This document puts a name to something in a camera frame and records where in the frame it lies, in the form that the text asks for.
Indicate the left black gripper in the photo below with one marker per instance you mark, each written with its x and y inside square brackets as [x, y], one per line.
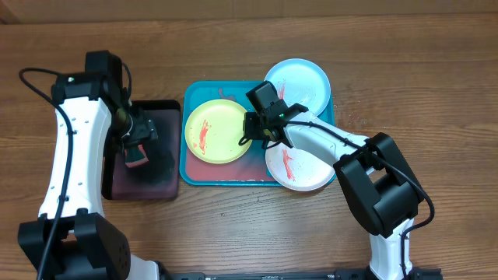
[147, 130]

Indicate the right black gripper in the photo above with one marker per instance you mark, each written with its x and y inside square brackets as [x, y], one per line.
[259, 134]

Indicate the pink sponge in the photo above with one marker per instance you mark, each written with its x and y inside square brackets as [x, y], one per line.
[135, 156]

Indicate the yellow plate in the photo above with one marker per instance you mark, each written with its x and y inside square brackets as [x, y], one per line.
[213, 131]

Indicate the white plate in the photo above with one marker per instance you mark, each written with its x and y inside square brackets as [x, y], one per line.
[296, 169]

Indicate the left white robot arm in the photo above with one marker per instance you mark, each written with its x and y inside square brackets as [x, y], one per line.
[71, 239]

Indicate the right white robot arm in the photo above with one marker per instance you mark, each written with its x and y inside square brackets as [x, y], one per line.
[380, 188]

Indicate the teal serving tray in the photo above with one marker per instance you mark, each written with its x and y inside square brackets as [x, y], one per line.
[250, 169]

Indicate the dark rectangular sponge tray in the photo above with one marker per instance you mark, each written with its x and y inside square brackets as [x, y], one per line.
[158, 178]

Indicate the light blue plate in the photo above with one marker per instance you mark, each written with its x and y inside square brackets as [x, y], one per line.
[301, 81]

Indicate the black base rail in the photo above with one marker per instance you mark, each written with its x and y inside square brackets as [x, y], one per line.
[340, 274]

